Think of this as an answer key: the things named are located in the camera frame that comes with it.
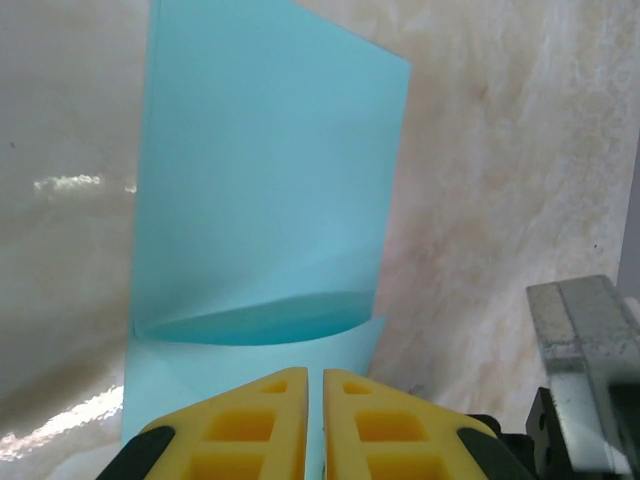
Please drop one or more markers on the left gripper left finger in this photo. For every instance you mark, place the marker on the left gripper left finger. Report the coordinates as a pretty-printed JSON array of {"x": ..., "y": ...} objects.
[{"x": 290, "y": 430}]

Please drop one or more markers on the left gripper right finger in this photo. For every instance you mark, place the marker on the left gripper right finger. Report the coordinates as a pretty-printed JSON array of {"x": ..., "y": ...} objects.
[{"x": 340, "y": 430}]

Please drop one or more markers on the turquoise cloth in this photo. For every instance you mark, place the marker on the turquoise cloth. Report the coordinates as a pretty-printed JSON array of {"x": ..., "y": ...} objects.
[{"x": 260, "y": 175}]

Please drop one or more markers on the ribbed aluminium corner block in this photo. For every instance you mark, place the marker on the ribbed aluminium corner block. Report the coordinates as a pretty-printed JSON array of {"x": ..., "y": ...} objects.
[{"x": 585, "y": 320}]

